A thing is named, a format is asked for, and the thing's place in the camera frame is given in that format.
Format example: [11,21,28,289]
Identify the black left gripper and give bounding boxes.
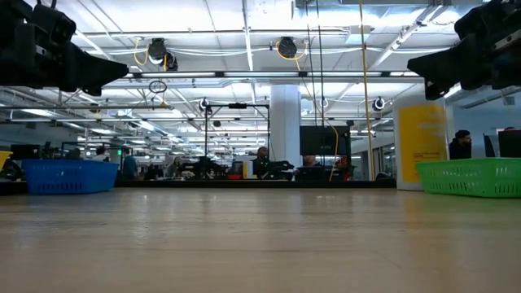
[0,0,130,98]

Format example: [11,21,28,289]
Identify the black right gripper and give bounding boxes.
[406,22,521,101]

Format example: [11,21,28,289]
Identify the yellow poster column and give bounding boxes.
[392,95,457,191]

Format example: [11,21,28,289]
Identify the black chair back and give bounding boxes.
[483,133,497,158]

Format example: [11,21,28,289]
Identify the black computer monitor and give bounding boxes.
[498,129,521,158]
[10,144,41,160]

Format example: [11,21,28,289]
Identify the blue plastic basket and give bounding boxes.
[20,159,120,195]

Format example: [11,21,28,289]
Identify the green plastic basket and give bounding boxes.
[415,157,521,199]

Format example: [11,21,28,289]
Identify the large black display screen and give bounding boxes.
[300,125,352,156]

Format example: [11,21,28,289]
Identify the white building pillar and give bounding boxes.
[270,84,302,168]

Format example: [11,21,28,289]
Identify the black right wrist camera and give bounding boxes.
[453,0,508,41]

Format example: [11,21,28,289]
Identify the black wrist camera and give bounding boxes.
[31,2,77,46]
[453,0,508,41]

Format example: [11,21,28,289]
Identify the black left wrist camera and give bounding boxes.
[31,2,77,46]

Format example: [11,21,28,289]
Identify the black metal frame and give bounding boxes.
[203,102,272,180]

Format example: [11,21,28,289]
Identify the yellow hanging cable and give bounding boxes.
[274,39,339,182]

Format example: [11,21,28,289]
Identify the black table edge rail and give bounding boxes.
[0,178,398,195]

